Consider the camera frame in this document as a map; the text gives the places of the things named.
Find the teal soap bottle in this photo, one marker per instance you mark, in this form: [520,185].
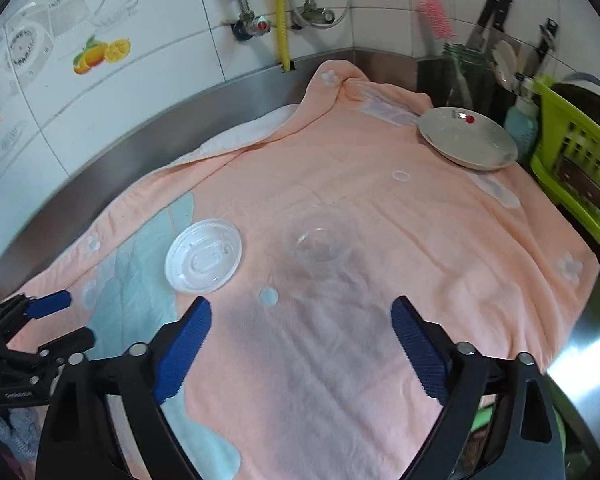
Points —
[521,122]

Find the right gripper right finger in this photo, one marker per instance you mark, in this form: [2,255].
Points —
[523,441]

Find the kitchen cleaver knife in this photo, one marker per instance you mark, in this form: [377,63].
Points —
[577,179]

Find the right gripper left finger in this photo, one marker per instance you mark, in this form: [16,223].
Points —
[79,439]

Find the metal water pipe valve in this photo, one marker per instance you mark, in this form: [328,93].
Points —
[249,25]

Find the clear plastic cup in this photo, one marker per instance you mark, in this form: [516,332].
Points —
[320,239]

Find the white plastic lid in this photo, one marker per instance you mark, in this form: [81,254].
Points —
[204,257]

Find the black frying pan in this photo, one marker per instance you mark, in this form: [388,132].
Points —
[579,86]

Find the pink towel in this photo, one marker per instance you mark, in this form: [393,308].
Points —
[301,378]

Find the green dish rack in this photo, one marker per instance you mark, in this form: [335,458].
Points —
[566,132]

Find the white ceramic plate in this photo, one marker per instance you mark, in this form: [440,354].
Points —
[468,138]

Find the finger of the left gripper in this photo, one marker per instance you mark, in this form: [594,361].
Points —
[47,305]
[77,341]

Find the left gloved hand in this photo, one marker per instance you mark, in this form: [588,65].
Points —
[21,432]

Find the pink bottle brush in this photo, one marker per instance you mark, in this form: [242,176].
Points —
[437,19]

